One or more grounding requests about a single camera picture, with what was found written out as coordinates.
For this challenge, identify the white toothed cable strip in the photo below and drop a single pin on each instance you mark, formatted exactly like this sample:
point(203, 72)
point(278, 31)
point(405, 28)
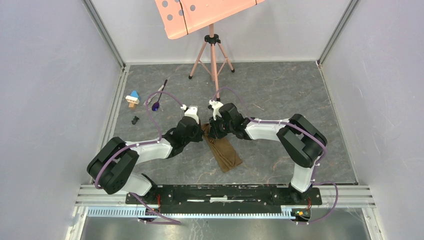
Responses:
point(142, 212)

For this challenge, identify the small black clip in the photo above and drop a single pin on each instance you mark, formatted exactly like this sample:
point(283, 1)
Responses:
point(134, 120)

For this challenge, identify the clear plastic fork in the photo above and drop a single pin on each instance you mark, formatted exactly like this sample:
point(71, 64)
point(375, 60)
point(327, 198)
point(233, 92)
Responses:
point(149, 99)

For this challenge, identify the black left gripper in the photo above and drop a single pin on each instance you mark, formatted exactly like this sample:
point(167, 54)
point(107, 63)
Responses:
point(199, 133)

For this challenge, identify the pink music stand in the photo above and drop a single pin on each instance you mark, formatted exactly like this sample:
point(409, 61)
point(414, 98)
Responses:
point(183, 17)

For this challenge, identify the purple plastic spoon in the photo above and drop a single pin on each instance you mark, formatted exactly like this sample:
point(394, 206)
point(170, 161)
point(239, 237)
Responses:
point(156, 105)

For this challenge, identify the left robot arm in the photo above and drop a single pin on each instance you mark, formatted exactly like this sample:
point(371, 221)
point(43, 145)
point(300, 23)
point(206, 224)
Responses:
point(112, 168)

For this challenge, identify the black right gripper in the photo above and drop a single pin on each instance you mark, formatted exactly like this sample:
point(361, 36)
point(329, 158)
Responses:
point(214, 131)

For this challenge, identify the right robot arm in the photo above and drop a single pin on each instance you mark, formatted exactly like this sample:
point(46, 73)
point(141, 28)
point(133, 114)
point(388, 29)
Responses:
point(303, 142)

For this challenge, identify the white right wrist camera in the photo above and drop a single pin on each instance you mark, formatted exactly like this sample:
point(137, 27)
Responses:
point(215, 107)

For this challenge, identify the blue and wood toy block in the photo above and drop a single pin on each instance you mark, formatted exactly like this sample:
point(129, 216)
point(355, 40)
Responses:
point(133, 99)

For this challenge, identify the brown cloth napkin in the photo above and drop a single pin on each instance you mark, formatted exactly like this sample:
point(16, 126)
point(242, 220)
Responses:
point(223, 151)

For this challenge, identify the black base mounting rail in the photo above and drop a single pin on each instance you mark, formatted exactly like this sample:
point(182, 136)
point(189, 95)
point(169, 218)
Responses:
point(228, 199)

